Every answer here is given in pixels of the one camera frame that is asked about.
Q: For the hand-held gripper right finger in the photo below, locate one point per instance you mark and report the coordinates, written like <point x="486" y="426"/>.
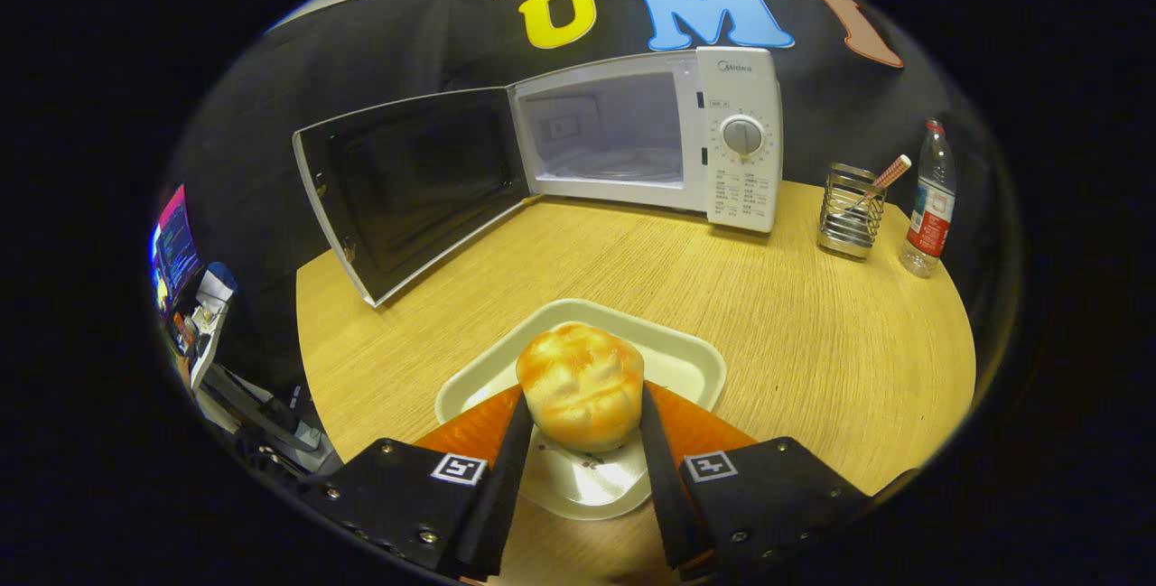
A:
<point x="664" y="496"/>

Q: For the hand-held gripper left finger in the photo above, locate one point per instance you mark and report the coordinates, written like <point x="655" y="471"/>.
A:
<point x="501" y="496"/>

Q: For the golden bread bun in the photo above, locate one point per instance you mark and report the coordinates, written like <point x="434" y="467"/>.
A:
<point x="582" y="383"/>

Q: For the white microwave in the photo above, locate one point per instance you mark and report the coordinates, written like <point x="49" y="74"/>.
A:
<point x="745" y="189"/>

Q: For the white plate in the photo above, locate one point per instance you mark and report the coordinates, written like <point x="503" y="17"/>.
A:
<point x="587" y="487"/>

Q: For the cream plastic tray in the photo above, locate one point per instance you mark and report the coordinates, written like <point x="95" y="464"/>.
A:
<point x="677" y="360"/>

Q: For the white office desk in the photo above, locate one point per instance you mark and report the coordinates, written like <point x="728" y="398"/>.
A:
<point x="209" y="342"/>

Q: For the blue office chair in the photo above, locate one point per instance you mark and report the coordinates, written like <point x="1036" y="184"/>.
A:
<point x="226" y="274"/>

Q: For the white paper sheet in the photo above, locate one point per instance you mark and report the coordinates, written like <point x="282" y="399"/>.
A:
<point x="215" y="288"/>

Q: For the red white striped straw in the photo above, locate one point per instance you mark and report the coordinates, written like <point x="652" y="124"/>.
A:
<point x="890" y="175"/>

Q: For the clear plastic water bottle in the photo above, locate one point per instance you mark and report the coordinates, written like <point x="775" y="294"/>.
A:
<point x="930" y="207"/>

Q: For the computer monitor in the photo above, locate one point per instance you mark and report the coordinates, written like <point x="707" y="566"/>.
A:
<point x="176" y="247"/>

